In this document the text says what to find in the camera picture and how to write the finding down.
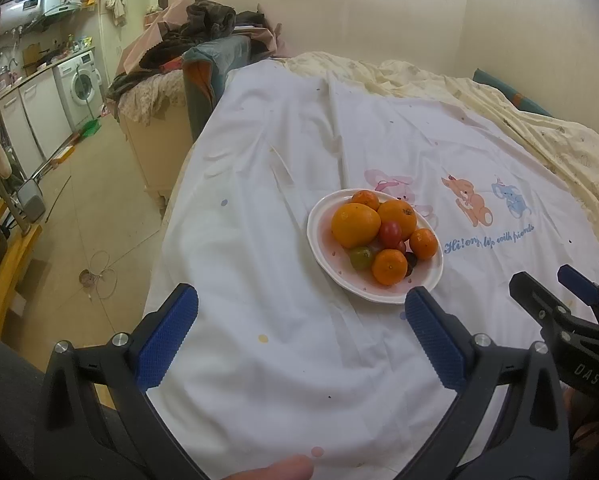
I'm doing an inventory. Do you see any thin floor cable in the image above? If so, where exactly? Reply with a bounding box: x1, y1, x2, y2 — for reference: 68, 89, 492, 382
82, 250, 117, 302

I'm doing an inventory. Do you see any hanging cream cloth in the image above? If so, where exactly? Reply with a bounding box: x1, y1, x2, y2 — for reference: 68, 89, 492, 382
105, 0, 127, 28

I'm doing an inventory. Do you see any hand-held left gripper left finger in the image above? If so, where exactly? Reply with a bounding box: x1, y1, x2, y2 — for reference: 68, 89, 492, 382
33, 283, 210, 480

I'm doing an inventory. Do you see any pile of dark clothes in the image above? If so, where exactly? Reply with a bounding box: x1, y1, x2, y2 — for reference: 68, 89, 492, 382
139, 0, 237, 68
116, 0, 286, 75

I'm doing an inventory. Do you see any grey footrest plate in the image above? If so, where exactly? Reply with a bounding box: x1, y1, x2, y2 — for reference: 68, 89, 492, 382
16, 180, 47, 226

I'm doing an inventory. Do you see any teal pillow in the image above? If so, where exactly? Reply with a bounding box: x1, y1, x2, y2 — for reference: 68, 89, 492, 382
472, 67, 555, 118

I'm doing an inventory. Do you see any glass range hood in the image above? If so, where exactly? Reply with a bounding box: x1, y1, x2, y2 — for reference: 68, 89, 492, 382
42, 0, 83, 19

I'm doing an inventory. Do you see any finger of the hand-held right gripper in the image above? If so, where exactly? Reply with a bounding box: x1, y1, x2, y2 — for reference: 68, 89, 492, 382
557, 264, 599, 328
509, 271, 580, 333

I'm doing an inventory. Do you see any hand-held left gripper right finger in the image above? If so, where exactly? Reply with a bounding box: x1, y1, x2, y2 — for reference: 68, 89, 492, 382
397, 285, 573, 480

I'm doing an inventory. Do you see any cream floral cloth cover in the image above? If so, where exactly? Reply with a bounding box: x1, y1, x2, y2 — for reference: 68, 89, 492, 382
116, 67, 190, 125

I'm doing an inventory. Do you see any cream quilt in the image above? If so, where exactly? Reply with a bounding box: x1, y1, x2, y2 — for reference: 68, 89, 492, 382
274, 51, 599, 246

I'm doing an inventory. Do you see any person's right hand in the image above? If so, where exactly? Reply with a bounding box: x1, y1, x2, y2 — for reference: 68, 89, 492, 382
562, 387, 599, 443

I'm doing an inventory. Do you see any white cartoon print sheet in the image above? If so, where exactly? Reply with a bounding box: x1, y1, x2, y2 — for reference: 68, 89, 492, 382
144, 62, 599, 480

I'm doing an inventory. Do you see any white plate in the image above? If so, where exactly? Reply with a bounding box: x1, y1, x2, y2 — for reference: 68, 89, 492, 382
307, 188, 444, 306

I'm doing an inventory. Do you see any white kitchen cabinet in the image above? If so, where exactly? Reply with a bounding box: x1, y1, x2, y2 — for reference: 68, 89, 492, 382
0, 77, 72, 176

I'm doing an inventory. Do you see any white washing machine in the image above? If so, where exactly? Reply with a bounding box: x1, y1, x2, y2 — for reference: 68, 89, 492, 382
53, 50, 104, 131

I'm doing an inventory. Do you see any mandarin orange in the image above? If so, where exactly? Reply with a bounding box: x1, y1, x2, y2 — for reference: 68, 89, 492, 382
350, 189, 381, 212
371, 248, 409, 286
409, 228, 439, 261
331, 203, 381, 249
377, 199, 417, 241

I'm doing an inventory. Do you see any green cherry tomato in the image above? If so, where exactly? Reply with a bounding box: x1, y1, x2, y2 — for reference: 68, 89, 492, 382
349, 246, 375, 271

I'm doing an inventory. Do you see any person's left hand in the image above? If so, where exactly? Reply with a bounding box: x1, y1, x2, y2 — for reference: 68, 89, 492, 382
218, 454, 315, 480

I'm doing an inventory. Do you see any white water heater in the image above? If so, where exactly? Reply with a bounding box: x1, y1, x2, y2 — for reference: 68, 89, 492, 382
0, 0, 62, 26

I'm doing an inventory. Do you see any cream low cabinet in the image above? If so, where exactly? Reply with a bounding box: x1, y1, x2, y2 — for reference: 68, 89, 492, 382
119, 105, 196, 207

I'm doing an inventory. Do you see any yellow wooden chair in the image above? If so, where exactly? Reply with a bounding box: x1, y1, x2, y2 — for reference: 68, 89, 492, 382
0, 200, 42, 341

